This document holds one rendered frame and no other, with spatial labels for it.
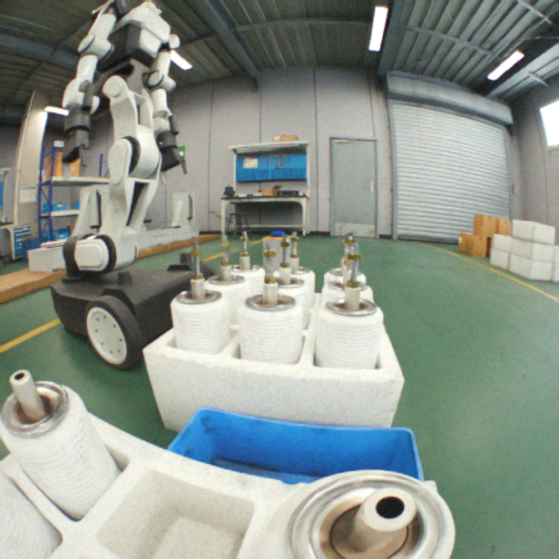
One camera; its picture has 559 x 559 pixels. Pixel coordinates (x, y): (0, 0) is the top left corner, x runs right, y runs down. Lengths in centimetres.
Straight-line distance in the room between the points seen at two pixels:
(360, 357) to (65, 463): 35
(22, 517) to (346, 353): 41
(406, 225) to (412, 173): 110
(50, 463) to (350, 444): 34
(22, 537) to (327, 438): 37
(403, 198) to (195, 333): 538
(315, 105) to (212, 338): 580
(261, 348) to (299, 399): 9
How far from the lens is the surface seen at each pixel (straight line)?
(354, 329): 35
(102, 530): 24
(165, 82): 132
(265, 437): 39
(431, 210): 580
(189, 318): 40
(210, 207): 611
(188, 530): 34
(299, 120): 591
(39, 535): 26
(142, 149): 92
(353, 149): 568
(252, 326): 36
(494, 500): 51
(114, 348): 75
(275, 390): 37
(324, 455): 40
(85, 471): 23
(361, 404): 38
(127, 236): 97
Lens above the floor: 38
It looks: 13 degrees down
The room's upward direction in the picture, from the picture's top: straight up
